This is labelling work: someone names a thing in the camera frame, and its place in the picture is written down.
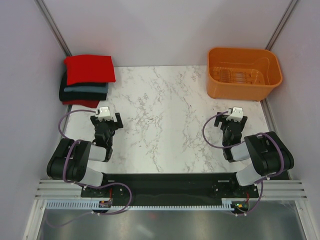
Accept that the folded black t shirt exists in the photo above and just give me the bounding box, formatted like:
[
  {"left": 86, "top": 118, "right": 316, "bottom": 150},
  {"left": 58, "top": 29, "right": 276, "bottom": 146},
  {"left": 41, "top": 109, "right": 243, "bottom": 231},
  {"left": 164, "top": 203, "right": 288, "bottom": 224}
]
[
  {"left": 60, "top": 72, "right": 68, "bottom": 89},
  {"left": 58, "top": 88, "right": 107, "bottom": 102}
]

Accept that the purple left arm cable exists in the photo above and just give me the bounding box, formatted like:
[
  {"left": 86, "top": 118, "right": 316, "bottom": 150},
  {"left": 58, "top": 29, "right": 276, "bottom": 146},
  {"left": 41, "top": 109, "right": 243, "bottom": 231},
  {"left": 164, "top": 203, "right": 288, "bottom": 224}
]
[{"left": 46, "top": 108, "right": 133, "bottom": 228}]

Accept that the folded grey t shirt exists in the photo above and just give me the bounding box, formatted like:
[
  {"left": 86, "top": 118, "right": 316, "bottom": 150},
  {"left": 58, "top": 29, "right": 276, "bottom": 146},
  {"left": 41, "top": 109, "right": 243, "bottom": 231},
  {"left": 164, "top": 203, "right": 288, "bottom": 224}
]
[{"left": 63, "top": 83, "right": 109, "bottom": 94}]

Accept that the folded dark red t shirt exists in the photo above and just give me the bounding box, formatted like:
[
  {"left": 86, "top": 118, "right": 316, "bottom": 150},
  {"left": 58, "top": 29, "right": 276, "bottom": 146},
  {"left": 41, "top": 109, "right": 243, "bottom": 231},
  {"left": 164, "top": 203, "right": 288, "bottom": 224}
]
[{"left": 62, "top": 99, "right": 100, "bottom": 109}]

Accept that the white slotted cable duct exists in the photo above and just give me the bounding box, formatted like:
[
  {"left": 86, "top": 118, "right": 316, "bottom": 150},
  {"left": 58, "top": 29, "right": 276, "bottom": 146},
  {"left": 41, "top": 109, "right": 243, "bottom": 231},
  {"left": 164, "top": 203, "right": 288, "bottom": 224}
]
[{"left": 45, "top": 199, "right": 236, "bottom": 211}]

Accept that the orange plastic basket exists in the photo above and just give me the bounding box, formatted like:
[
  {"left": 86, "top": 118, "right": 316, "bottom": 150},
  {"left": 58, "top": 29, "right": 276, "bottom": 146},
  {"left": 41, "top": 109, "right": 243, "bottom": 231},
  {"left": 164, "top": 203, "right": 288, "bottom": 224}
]
[{"left": 206, "top": 47, "right": 283, "bottom": 102}]

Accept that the folded black t shirt top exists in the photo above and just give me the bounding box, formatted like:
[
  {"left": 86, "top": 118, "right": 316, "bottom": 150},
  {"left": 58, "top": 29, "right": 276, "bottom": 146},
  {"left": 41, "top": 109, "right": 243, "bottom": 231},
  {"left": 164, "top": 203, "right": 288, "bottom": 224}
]
[{"left": 60, "top": 72, "right": 68, "bottom": 89}]

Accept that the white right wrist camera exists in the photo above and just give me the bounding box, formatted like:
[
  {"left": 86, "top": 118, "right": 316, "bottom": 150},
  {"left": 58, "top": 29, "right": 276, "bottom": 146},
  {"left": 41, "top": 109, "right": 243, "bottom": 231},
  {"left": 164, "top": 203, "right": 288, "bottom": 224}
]
[{"left": 226, "top": 106, "right": 244, "bottom": 122}]

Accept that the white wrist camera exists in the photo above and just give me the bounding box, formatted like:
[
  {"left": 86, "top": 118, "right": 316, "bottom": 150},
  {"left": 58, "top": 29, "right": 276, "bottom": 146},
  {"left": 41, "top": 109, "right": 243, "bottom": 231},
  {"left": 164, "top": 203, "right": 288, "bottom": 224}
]
[
  {"left": 96, "top": 106, "right": 113, "bottom": 122},
  {"left": 226, "top": 106, "right": 244, "bottom": 122}
]

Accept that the folded black t shirt lower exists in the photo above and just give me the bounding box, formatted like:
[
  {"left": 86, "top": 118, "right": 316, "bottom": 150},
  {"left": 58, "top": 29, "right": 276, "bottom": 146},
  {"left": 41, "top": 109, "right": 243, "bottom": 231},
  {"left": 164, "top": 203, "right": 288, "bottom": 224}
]
[{"left": 58, "top": 88, "right": 107, "bottom": 102}]

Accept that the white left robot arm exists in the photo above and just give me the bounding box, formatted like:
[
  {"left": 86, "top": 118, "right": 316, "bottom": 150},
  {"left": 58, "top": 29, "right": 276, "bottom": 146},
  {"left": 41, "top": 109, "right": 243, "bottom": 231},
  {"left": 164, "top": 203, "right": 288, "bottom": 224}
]
[{"left": 46, "top": 107, "right": 124, "bottom": 197}]

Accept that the aluminium frame post left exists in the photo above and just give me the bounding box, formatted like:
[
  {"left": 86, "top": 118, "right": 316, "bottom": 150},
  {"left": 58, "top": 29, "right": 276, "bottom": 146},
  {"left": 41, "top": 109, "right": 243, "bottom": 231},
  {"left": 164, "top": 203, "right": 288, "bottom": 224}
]
[{"left": 34, "top": 0, "right": 72, "bottom": 57}]

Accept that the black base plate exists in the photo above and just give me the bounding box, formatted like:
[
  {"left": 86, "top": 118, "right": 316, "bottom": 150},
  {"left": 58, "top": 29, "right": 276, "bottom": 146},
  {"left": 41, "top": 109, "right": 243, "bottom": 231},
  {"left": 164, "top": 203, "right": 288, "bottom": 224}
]
[{"left": 81, "top": 173, "right": 259, "bottom": 206}]

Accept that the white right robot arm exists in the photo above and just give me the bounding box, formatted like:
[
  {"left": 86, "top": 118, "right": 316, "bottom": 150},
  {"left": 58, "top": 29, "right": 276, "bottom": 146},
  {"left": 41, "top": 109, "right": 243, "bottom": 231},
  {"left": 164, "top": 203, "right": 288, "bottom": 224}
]
[{"left": 214, "top": 112, "right": 294, "bottom": 197}]

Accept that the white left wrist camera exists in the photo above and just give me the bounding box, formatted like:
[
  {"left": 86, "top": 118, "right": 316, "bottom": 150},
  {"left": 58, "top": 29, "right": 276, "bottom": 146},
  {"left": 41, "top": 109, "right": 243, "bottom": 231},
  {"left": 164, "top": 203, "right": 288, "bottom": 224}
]
[{"left": 96, "top": 106, "right": 113, "bottom": 122}]

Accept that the bright red t shirt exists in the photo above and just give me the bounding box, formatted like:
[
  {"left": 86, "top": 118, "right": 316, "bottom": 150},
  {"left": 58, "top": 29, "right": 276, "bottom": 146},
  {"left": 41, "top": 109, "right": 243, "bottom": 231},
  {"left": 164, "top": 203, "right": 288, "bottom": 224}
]
[{"left": 63, "top": 54, "right": 116, "bottom": 86}]

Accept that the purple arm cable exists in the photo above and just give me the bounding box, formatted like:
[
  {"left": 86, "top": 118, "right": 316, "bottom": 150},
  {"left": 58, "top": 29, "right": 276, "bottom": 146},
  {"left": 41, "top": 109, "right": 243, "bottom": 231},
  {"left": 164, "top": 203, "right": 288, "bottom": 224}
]
[
  {"left": 46, "top": 108, "right": 133, "bottom": 228},
  {"left": 201, "top": 109, "right": 288, "bottom": 218}
]

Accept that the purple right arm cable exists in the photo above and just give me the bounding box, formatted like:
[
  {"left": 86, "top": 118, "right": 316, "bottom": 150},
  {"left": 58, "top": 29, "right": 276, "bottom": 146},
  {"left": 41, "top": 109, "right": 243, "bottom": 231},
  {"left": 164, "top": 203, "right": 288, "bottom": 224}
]
[{"left": 201, "top": 109, "right": 288, "bottom": 218}]

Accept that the aluminium frame rail right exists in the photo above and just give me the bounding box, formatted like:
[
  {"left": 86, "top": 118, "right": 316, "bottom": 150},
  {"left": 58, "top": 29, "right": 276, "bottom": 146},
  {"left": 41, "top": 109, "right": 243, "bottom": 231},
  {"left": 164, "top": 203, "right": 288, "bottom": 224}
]
[{"left": 265, "top": 0, "right": 300, "bottom": 51}]

